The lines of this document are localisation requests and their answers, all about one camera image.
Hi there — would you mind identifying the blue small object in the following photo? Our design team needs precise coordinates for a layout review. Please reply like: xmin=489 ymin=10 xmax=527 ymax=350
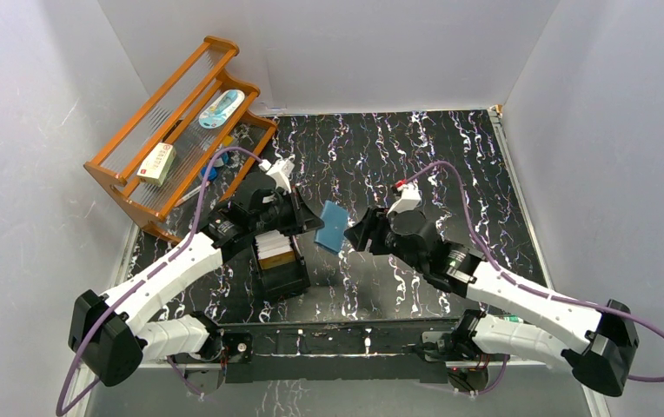
xmin=198 ymin=153 xmax=229 ymax=182

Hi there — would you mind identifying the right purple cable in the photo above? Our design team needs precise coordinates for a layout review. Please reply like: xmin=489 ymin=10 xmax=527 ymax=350
xmin=403 ymin=161 xmax=664 ymax=383

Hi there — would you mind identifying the white card stack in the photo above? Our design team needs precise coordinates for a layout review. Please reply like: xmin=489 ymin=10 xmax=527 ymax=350
xmin=255 ymin=230 xmax=293 ymax=260

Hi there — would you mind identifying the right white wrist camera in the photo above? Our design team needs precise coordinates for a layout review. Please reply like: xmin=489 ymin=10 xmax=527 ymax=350
xmin=387 ymin=180 xmax=422 ymax=217

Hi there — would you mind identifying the blue card holder wallet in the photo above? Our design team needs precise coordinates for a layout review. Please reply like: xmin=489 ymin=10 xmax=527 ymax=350
xmin=314 ymin=201 xmax=349 ymax=255

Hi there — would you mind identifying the purple cable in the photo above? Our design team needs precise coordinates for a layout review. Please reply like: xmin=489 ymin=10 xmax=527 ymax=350
xmin=403 ymin=161 xmax=664 ymax=383
xmin=55 ymin=146 xmax=264 ymax=417

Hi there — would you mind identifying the white red small box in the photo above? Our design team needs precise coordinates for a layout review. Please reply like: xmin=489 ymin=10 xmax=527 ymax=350
xmin=136 ymin=142 xmax=176 ymax=187

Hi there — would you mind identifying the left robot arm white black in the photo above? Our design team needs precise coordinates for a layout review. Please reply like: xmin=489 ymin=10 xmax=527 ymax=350
xmin=68 ymin=173 xmax=324 ymax=387

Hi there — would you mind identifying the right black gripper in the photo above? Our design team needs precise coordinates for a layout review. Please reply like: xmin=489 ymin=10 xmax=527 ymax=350
xmin=344 ymin=205 xmax=427 ymax=274

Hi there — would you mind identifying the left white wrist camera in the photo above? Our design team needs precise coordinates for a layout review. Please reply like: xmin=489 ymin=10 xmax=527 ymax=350
xmin=259 ymin=155 xmax=295 ymax=193

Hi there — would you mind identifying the orange wooden shelf rack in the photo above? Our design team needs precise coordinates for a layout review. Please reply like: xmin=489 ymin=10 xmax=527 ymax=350
xmin=84 ymin=36 xmax=277 ymax=242

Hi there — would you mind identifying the grey pen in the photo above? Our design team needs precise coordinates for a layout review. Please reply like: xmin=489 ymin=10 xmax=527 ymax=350
xmin=176 ymin=186 xmax=202 ymax=207

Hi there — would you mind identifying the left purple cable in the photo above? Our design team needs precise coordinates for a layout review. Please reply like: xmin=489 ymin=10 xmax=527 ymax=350
xmin=55 ymin=146 xmax=264 ymax=417

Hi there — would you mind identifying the green white marker pen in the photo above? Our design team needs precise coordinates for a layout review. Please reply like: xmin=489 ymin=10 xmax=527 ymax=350
xmin=500 ymin=314 xmax=524 ymax=324

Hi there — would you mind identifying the black plastic card box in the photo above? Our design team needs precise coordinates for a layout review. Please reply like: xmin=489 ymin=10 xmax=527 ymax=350
xmin=253 ymin=236 xmax=311 ymax=301

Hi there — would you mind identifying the light blue oval case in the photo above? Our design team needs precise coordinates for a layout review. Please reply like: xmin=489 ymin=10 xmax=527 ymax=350
xmin=198 ymin=89 xmax=245 ymax=129

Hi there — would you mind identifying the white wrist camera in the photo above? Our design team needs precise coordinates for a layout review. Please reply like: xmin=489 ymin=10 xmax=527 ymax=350
xmin=259 ymin=155 xmax=295 ymax=193
xmin=387 ymin=180 xmax=422 ymax=217

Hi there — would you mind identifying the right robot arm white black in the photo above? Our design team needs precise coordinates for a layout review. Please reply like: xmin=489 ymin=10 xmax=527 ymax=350
xmin=344 ymin=208 xmax=639 ymax=397

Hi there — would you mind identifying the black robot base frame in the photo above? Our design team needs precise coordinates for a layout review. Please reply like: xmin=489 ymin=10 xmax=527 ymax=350
xmin=164 ymin=316 xmax=512 ymax=398

